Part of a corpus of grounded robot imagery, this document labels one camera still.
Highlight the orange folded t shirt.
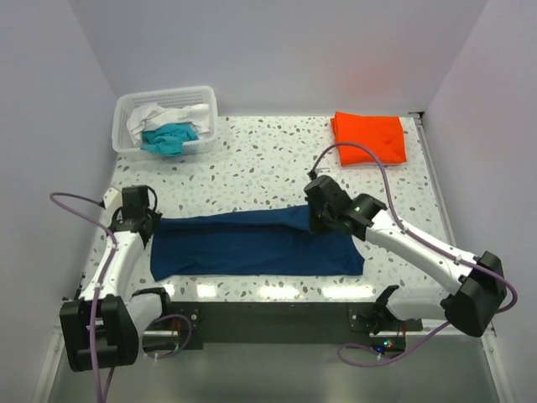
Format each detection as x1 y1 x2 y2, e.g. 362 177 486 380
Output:
331 112 407 165

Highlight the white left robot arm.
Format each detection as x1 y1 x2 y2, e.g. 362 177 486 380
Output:
60 186 174 372

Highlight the aluminium frame rail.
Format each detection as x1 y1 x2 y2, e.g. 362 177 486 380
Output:
422 318 495 338

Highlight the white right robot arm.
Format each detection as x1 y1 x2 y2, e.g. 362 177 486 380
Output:
305 175 507 338

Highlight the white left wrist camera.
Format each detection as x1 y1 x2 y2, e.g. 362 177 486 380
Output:
102 187 121 211

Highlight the white plastic basket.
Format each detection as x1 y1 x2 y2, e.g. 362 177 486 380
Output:
112 86 218 160

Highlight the teal crumpled t shirt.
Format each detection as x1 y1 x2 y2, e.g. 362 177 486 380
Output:
141 123 198 157

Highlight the navy blue t shirt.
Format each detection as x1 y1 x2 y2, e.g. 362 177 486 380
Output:
150 205 365 281

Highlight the right side aluminium rail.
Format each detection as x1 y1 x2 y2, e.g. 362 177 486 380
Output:
409 112 507 323

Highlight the white crumpled t shirt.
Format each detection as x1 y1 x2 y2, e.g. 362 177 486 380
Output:
126 102 211 147

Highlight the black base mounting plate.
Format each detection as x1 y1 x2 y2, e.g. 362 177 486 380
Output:
142 301 423 353

